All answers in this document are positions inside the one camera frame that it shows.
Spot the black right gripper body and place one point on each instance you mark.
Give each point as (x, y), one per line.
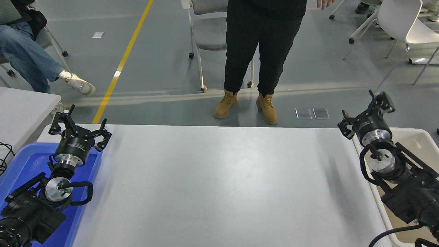
(372, 125)

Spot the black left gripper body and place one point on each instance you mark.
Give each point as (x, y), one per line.
(73, 145)

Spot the grey tablet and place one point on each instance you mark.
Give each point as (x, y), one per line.
(8, 12)

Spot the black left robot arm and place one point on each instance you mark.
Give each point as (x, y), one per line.
(31, 212)

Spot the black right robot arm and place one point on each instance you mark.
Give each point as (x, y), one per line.
(404, 185)

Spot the standing person's left hand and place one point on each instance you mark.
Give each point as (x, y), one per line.
(325, 3)

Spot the silver floor plate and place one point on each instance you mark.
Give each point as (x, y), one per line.
(303, 113)
(321, 113)

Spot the blue plastic tray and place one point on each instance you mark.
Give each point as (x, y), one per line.
(31, 161)

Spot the white side table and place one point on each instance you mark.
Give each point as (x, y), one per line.
(20, 109)

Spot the large pale plastic bin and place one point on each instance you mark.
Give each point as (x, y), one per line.
(422, 144)

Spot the white furniture foot bar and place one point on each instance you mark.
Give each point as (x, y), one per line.
(422, 60)

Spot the white-legged castor chair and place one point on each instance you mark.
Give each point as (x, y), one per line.
(351, 40)

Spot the seated person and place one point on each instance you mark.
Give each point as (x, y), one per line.
(24, 51)

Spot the white shell chair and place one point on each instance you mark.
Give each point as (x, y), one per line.
(398, 17)

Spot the grey wheeled chair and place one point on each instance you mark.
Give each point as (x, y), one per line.
(43, 39)

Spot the white floor label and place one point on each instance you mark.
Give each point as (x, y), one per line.
(98, 35)

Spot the standing person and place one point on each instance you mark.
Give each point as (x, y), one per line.
(247, 41)

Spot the grey padded white-framed chair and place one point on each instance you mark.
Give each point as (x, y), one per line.
(207, 37)

